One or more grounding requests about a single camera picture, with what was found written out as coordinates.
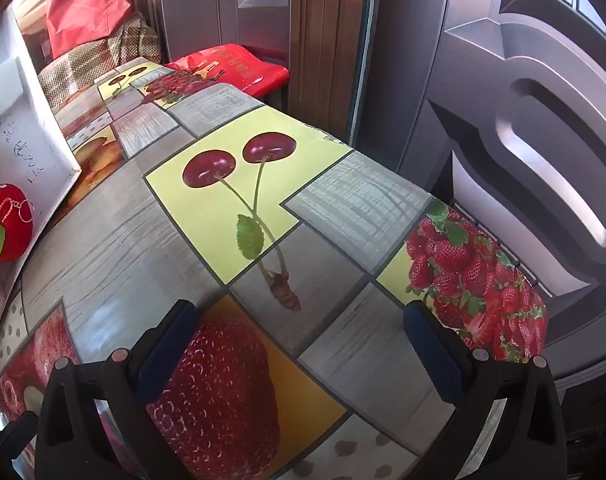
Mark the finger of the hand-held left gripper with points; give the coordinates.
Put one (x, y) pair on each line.
(15, 432)

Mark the white box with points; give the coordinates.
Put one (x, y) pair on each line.
(18, 110)

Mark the brown metal door leaf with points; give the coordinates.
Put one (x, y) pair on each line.
(508, 110)
(268, 10)

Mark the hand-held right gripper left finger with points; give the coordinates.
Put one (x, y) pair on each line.
(165, 355)

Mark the fruit print tablecloth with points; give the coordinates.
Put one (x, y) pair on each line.
(333, 195)

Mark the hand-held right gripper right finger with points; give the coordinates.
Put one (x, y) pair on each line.
(433, 355)

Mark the red fabric bag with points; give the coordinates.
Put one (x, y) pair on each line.
(83, 5)

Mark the plaid cushion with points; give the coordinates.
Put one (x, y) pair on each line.
(98, 60)

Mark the red gift bag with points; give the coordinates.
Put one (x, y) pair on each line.
(233, 67)

